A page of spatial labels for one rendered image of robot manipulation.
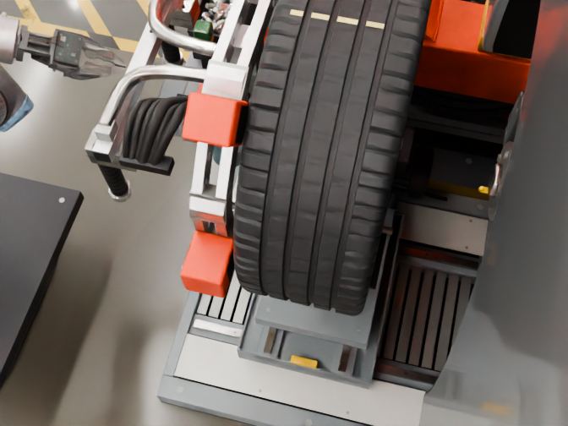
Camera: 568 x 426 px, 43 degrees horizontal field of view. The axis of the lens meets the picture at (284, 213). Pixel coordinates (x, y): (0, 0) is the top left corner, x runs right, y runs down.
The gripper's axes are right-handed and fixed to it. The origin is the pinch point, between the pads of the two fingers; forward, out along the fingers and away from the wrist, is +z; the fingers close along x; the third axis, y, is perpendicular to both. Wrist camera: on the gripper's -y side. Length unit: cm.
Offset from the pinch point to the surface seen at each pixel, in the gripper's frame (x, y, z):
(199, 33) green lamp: 15.1, -18.7, 19.9
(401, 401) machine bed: -69, -10, 88
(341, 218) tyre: -24, 56, 29
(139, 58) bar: -1.1, 21.1, 0.8
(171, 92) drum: -5.5, 18.7, 8.1
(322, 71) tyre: -3, 56, 23
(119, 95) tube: -9.1, 27.8, -2.4
